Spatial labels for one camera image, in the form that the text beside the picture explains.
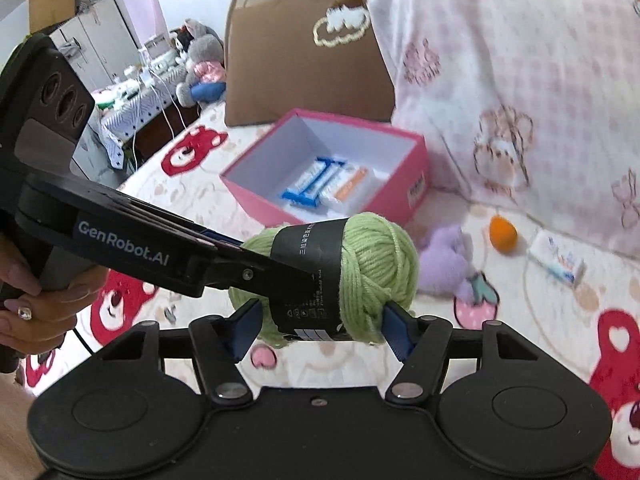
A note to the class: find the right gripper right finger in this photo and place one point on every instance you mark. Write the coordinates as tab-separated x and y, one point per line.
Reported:
421	345

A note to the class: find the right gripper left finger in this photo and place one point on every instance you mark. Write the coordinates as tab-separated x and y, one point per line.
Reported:
219	344

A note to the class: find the purple plush toy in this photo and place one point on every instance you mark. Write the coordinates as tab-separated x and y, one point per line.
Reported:
444	267

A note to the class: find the green yarn ball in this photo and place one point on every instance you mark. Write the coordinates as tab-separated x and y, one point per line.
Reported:
363	263

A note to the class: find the clear dental floss box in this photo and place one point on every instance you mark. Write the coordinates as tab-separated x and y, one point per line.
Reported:
349	189

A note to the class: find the blue snack packet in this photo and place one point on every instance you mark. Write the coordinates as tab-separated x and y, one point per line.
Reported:
306	190

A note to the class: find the person left hand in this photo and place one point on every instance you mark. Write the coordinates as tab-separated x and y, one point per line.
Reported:
37	321

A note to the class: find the cluttered side table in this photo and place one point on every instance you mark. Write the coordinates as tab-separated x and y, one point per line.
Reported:
140	114

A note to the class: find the orange makeup sponge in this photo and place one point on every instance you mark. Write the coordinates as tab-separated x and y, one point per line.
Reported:
502	234

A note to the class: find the white tissue pack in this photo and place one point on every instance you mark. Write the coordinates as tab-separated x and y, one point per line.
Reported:
556	257

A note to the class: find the white cabinet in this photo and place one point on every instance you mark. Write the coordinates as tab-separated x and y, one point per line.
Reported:
102	46

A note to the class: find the pink cardboard box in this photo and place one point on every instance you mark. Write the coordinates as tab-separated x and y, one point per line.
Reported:
397	158

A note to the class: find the grey plush toy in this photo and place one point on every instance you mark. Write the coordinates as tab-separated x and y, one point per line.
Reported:
206	77

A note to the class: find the cardboard box on cabinet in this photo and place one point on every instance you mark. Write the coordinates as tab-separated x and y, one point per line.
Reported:
43	14

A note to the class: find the pink checked pillow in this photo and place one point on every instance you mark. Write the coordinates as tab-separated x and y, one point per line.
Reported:
525	104

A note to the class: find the brown cloud pillow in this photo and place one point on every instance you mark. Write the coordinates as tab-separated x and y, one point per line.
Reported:
265	91

